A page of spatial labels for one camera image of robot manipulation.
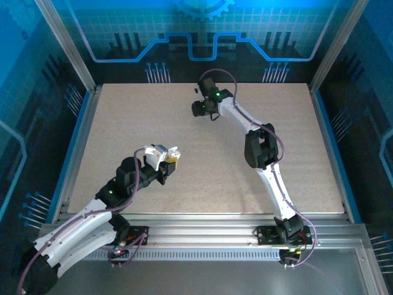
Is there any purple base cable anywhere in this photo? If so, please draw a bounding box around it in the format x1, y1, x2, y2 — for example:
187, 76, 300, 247
98, 232, 150, 269
282, 233, 317, 269

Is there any small controller board with LEDs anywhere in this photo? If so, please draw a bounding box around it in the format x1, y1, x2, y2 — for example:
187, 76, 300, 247
279, 245, 305, 266
107, 246, 130, 261

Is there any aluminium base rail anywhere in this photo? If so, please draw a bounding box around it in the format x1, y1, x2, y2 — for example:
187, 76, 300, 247
39, 213, 369, 251

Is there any grey metal sheet panel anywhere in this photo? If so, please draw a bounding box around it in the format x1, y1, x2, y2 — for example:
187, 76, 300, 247
45, 248, 387, 295

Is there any aluminium frame post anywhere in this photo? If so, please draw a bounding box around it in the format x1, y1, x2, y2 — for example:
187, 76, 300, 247
308, 0, 369, 95
33, 0, 98, 95

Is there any aluminium side rail blue strip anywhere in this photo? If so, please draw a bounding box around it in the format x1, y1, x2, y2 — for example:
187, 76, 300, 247
308, 84, 363, 224
50, 85, 104, 224

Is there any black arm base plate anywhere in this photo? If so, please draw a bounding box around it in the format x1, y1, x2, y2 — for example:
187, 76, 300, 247
126, 225, 151, 246
255, 226, 314, 246

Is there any slotted grey cable duct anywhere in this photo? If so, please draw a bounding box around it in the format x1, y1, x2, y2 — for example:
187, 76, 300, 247
85, 248, 283, 262

